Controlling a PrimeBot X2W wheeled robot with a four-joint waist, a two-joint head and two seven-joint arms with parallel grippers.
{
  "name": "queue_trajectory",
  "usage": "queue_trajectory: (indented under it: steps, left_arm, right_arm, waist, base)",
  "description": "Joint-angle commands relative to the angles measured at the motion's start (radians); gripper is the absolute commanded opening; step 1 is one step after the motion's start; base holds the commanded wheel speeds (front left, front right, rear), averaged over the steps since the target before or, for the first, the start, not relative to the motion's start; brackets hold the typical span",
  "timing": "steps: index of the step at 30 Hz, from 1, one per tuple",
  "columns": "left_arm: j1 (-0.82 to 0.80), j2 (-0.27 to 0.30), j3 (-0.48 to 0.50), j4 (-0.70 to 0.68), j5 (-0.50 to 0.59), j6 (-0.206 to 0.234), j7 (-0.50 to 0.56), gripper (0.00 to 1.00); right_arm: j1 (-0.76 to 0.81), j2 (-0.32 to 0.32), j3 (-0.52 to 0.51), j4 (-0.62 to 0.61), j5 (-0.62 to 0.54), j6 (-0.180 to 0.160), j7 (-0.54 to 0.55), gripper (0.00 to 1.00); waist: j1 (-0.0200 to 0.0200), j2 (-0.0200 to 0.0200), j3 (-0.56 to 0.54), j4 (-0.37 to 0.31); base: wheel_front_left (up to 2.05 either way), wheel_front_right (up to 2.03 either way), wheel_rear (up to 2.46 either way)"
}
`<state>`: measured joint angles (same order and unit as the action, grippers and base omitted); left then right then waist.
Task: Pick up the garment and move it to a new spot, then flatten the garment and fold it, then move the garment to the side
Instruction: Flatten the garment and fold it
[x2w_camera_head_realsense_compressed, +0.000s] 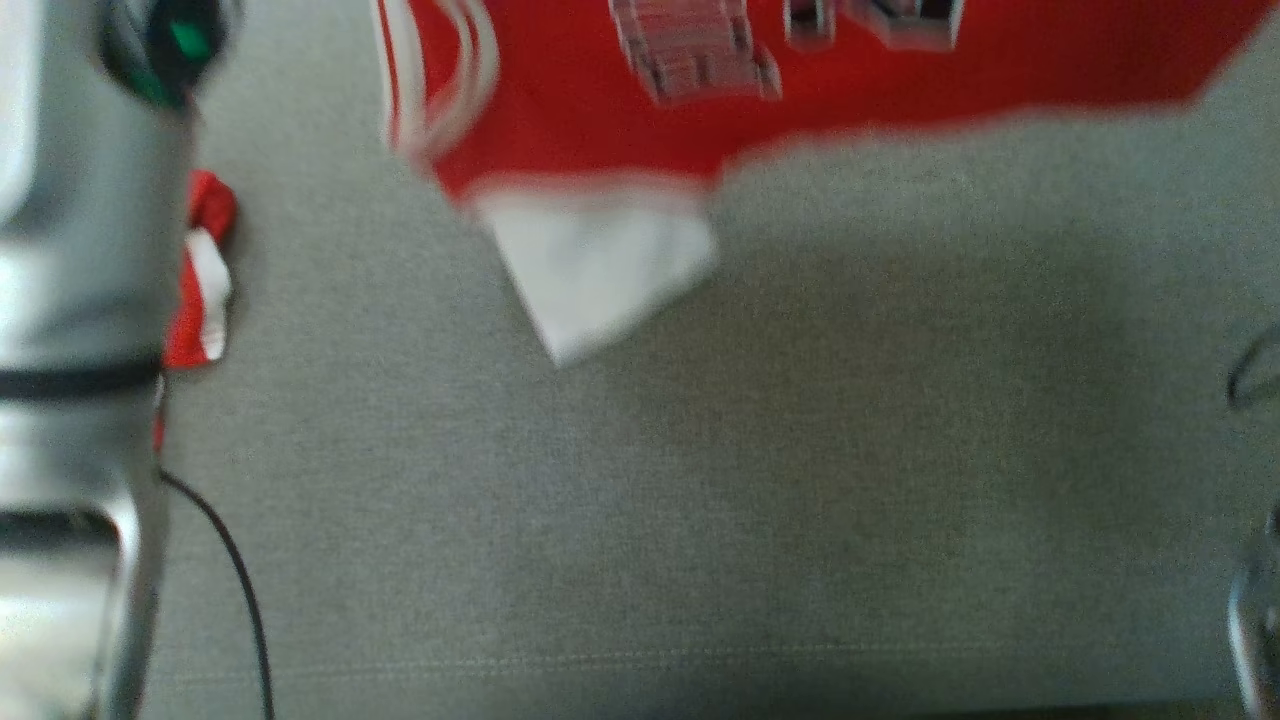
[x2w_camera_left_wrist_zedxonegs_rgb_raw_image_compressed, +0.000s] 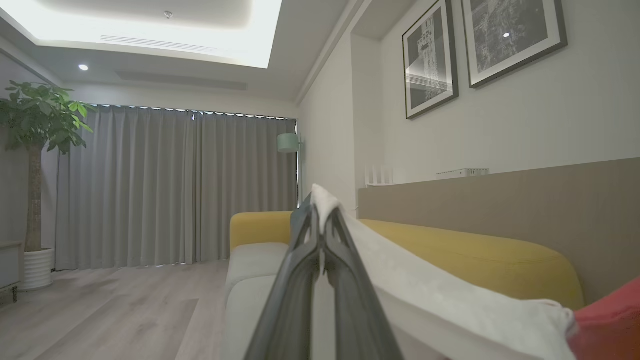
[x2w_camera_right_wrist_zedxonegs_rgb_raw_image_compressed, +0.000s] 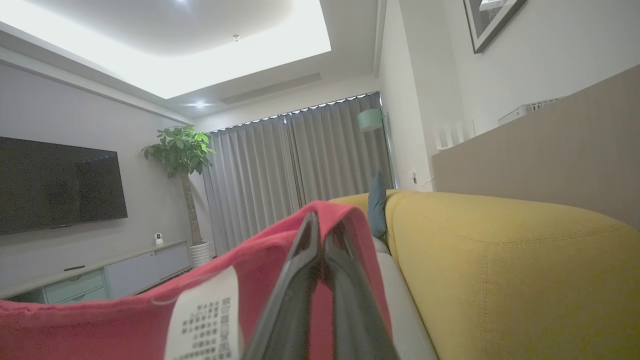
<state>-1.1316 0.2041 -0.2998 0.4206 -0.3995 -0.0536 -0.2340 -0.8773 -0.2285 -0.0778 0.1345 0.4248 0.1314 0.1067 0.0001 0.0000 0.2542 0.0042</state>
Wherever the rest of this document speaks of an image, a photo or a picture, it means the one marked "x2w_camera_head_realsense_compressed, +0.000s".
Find wide grey sofa cushion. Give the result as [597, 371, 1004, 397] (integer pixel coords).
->
[140, 0, 1280, 720]

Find red shorts with white stripe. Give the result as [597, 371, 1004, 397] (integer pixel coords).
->
[150, 168, 239, 451]

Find red basketball jersey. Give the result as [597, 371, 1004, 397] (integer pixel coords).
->
[372, 0, 1280, 369]

